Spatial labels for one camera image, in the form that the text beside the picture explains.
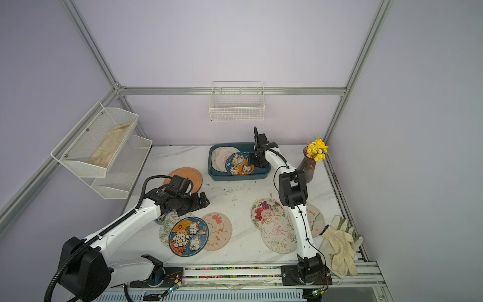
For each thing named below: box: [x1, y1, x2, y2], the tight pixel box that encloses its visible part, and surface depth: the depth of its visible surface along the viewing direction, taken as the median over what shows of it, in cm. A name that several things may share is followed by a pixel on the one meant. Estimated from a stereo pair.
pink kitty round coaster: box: [211, 146, 241, 173], surface depth 113 cm
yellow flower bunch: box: [305, 134, 329, 162], surface depth 88 cm
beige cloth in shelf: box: [88, 121, 134, 168], surface depth 81 cm
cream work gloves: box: [322, 226, 358, 279], surface depth 80 cm
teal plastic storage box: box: [207, 142, 272, 182], surface depth 107 cm
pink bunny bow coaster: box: [200, 212, 233, 252], surface depth 88 cm
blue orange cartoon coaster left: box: [168, 216, 210, 258], surface depth 85 cm
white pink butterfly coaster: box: [260, 215, 298, 255], surface depth 86 cm
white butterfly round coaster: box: [211, 147, 221, 172], surface depth 112 cm
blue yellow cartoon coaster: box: [225, 152, 256, 176], surface depth 110 cm
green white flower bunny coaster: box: [159, 211, 195, 248], surface depth 86 cm
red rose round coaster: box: [250, 198, 286, 231], surface depth 93 cm
